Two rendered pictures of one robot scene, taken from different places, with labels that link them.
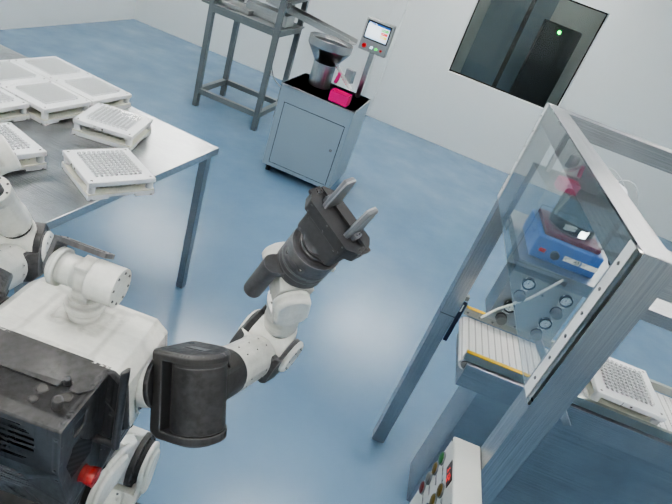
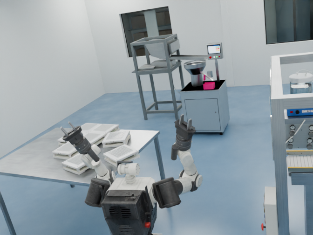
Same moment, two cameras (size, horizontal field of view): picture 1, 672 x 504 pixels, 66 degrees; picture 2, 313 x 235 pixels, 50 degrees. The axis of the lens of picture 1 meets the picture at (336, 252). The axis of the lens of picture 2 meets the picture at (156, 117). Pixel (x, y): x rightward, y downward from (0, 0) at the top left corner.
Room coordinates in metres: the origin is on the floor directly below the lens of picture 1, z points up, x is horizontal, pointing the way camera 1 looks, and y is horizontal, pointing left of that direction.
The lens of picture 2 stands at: (-0.94, -0.40, 2.20)
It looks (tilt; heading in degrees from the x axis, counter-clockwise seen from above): 19 degrees down; 19
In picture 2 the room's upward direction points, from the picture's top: 10 degrees counter-clockwise
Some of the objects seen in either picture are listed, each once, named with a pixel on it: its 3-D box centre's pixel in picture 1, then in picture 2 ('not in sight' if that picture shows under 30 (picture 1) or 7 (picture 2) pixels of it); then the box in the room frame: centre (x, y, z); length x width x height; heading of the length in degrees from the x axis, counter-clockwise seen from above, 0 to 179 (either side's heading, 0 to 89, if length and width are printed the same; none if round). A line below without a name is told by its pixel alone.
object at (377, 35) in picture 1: (368, 61); (216, 63); (4.42, 0.30, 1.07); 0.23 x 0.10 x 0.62; 83
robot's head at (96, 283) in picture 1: (90, 282); (129, 170); (0.62, 0.35, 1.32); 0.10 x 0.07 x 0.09; 90
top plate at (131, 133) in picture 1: (114, 120); (116, 136); (2.04, 1.09, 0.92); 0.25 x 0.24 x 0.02; 8
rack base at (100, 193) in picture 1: (108, 177); (121, 157); (1.66, 0.89, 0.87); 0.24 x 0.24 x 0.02; 53
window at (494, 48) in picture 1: (523, 43); (299, 12); (6.68, -1.18, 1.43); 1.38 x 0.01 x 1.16; 83
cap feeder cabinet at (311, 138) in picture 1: (315, 134); (206, 107); (4.30, 0.52, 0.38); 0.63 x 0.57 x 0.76; 83
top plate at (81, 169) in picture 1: (109, 166); (120, 152); (1.66, 0.89, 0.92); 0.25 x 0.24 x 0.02; 143
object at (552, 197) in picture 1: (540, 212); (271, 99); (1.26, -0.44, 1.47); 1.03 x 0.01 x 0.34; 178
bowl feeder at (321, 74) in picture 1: (332, 66); (200, 73); (4.36, 0.56, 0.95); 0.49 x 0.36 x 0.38; 83
